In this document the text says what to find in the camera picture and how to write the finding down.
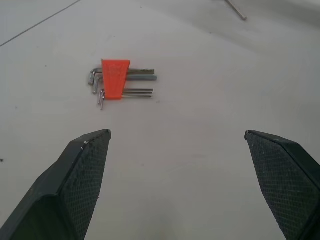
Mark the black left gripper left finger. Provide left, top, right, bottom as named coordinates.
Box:
left=0, top=129, right=112, bottom=240

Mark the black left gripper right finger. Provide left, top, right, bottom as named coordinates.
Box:
left=244, top=129, right=320, bottom=240

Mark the orange plastic hex key holder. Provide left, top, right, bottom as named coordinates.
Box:
left=101, top=58, right=132, bottom=100

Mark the metal rod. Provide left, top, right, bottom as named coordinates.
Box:
left=224, top=0, right=248, bottom=21

